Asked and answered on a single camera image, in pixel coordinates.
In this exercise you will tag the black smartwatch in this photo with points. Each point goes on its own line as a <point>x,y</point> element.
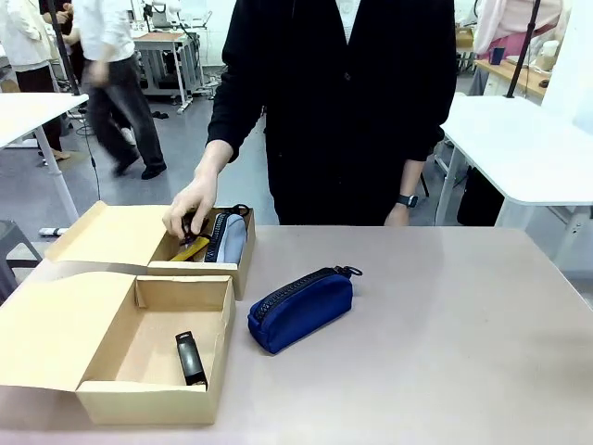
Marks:
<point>407,201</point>

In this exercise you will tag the wooden desk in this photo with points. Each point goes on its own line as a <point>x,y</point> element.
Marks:
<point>514,76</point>

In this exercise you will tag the white container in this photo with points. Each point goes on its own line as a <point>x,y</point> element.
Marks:
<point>550,53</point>

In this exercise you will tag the person's right forearm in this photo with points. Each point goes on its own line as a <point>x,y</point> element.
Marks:
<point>213,160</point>

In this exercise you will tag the person in white jacket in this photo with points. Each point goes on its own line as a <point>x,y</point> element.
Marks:
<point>25,41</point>

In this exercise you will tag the yellow utility knife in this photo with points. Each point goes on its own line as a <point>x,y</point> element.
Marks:
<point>187,254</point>

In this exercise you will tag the person's left hand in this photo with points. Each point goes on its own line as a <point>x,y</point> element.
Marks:
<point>397,217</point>

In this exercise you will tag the black stapler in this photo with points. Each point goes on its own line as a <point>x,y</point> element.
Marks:
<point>190,359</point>

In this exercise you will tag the grey stool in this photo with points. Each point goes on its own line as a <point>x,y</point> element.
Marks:
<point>14,250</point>

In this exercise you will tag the person torso black cardigan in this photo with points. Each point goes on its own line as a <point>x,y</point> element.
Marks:
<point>347,116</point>

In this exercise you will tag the grey metal workbench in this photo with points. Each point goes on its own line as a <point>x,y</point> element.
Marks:
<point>171,60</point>

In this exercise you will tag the white table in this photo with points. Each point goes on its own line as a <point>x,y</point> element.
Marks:
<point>32,113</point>
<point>519,143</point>

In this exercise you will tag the person in pink top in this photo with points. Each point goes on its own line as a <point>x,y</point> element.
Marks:
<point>519,16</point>

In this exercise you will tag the person's left forearm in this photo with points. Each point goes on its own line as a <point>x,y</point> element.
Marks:
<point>411,178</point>

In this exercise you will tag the dark blue zipper pouch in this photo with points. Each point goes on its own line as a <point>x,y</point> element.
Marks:
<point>301,308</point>

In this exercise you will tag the dark blue cup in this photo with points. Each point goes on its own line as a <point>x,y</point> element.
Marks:
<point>497,56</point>

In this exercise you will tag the light grey zipper pouch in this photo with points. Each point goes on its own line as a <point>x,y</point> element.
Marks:
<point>231,241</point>

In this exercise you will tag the open brown cardboard box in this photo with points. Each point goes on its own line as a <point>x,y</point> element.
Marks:
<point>106,232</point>
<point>153,343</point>

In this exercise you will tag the person in black clothes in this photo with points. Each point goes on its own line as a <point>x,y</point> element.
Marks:
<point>74,51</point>

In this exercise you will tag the person white shirt grey trousers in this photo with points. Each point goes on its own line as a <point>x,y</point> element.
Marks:
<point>116,92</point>

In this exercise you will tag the black bag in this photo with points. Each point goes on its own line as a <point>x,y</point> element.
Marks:
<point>479,199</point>

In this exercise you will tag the person's right hand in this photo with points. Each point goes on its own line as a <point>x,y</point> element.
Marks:
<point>190,208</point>

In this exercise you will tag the black tripod pole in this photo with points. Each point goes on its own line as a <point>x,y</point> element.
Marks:
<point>62,51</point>
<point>521,55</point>

